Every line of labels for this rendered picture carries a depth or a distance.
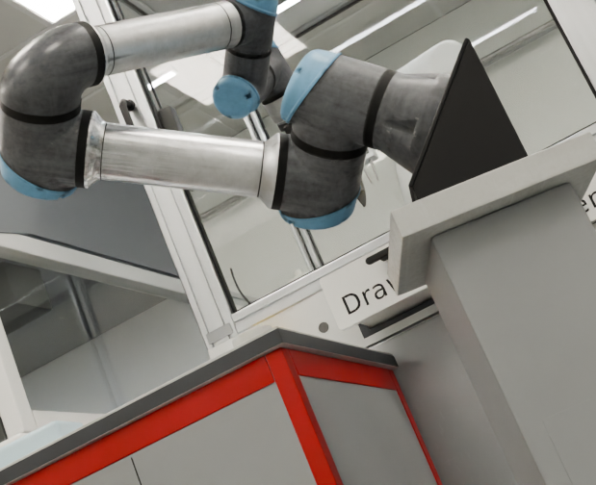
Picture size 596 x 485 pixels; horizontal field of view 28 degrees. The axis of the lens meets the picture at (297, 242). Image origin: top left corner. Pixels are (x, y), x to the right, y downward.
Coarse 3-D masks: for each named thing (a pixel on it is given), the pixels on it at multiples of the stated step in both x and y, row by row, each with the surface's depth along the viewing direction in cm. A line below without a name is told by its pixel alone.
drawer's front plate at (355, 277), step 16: (368, 256) 228; (336, 272) 230; (352, 272) 228; (368, 272) 227; (384, 272) 226; (336, 288) 229; (352, 288) 228; (368, 288) 227; (384, 288) 226; (336, 304) 229; (352, 304) 227; (384, 304) 225; (336, 320) 228; (352, 320) 227
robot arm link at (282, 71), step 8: (272, 40) 209; (272, 48) 208; (272, 56) 207; (280, 56) 209; (272, 64) 206; (280, 64) 208; (288, 64) 210; (280, 72) 208; (288, 72) 209; (280, 80) 208; (288, 80) 209; (280, 88) 208; (272, 96) 209; (280, 96) 209; (264, 104) 211
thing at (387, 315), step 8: (416, 296) 233; (424, 296) 235; (400, 304) 233; (408, 304) 236; (416, 304) 238; (384, 312) 234; (392, 312) 236; (400, 312) 239; (368, 320) 235; (376, 320) 238; (384, 320) 241
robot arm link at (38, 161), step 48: (0, 144) 176; (48, 144) 173; (96, 144) 175; (144, 144) 176; (192, 144) 177; (240, 144) 179; (288, 144) 178; (48, 192) 178; (240, 192) 180; (288, 192) 178; (336, 192) 178
